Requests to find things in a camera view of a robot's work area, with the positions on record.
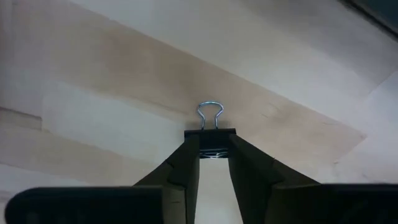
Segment black binder clip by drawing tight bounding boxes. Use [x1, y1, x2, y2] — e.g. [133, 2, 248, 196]
[183, 100, 237, 159]

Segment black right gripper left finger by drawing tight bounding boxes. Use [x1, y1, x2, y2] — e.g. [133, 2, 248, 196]
[4, 134, 200, 224]

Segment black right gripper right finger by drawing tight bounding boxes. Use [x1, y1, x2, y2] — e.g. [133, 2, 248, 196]
[228, 134, 398, 224]

